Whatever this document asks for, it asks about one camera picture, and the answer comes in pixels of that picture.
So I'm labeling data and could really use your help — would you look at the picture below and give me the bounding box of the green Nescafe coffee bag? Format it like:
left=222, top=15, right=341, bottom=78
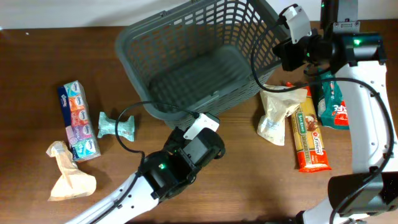
left=312, top=81, right=349, bottom=130

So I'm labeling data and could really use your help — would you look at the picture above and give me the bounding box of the beige paper pouch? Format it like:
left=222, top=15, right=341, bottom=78
left=46, top=141, right=96, bottom=201
left=257, top=88, right=308, bottom=146

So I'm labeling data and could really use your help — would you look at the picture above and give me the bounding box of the grey plastic basket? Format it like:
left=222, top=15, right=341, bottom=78
left=115, top=0, right=290, bottom=128

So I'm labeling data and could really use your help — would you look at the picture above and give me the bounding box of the San Remo spaghetti packet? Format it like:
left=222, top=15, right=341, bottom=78
left=291, top=86, right=331, bottom=173

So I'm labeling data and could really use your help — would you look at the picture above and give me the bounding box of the Kleenex tissue multipack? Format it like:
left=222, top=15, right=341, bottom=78
left=57, top=80, right=101, bottom=162

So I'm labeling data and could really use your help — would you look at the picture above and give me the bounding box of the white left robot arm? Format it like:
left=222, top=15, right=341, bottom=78
left=68, top=128, right=225, bottom=224

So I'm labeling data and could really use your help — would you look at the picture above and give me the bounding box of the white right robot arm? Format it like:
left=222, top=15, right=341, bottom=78
left=274, top=1, right=397, bottom=223

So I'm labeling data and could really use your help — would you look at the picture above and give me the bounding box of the mint green wipes packet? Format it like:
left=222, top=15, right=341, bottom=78
left=97, top=112, right=135, bottom=142

